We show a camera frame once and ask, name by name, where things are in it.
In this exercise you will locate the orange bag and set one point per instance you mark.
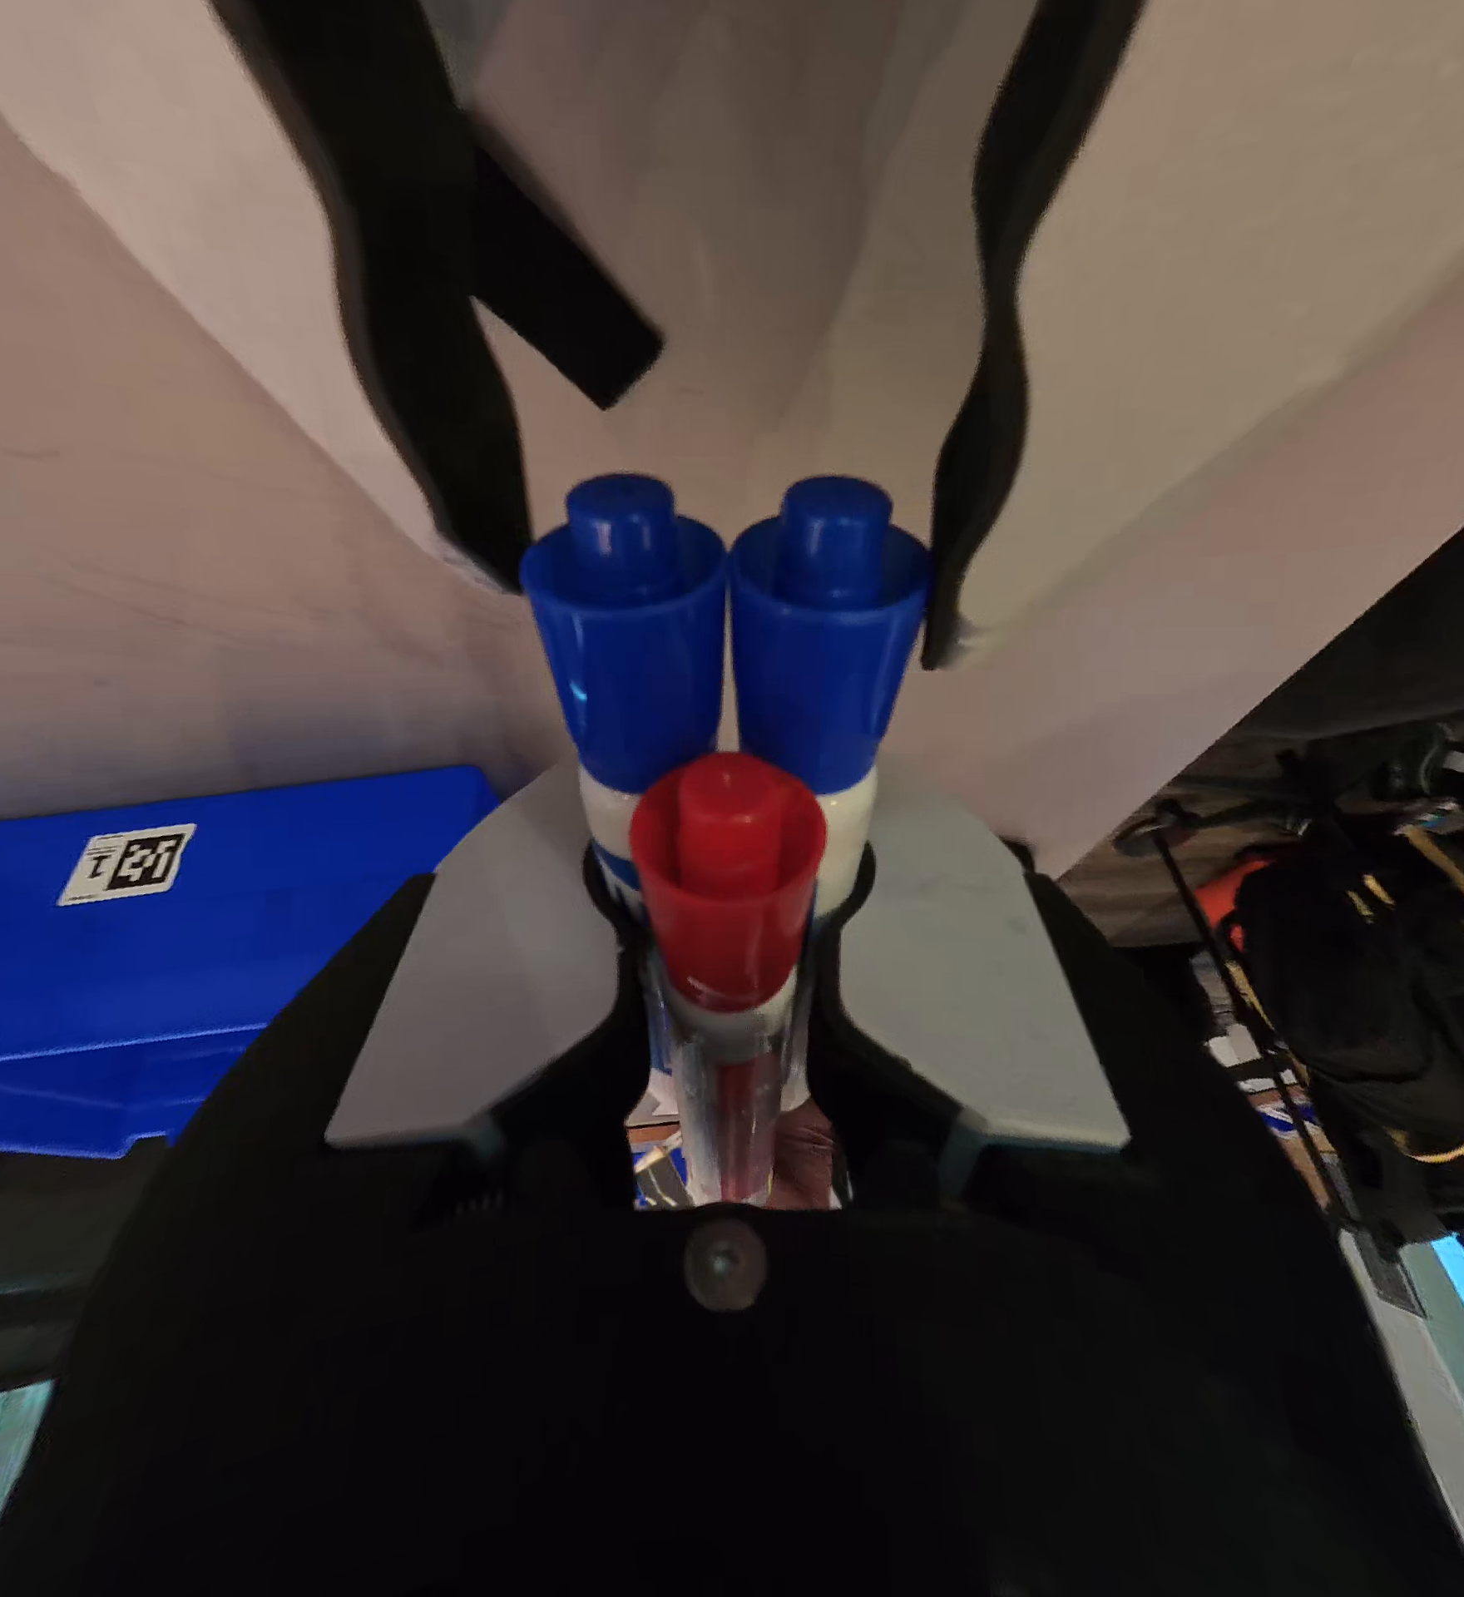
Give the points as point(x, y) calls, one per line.
point(1225, 905)

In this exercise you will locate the blue marker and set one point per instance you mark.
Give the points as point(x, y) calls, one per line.
point(825, 650)
point(626, 650)

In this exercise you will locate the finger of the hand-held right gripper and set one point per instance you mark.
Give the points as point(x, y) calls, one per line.
point(245, 226)
point(1169, 251)

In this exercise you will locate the red marker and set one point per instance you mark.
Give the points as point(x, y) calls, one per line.
point(727, 912)

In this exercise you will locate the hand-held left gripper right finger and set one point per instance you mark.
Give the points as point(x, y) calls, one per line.
point(995, 999)

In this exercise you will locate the large blue storage bin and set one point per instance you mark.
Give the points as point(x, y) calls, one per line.
point(121, 999)

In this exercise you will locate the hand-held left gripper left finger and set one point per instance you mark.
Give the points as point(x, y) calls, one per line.
point(458, 999)

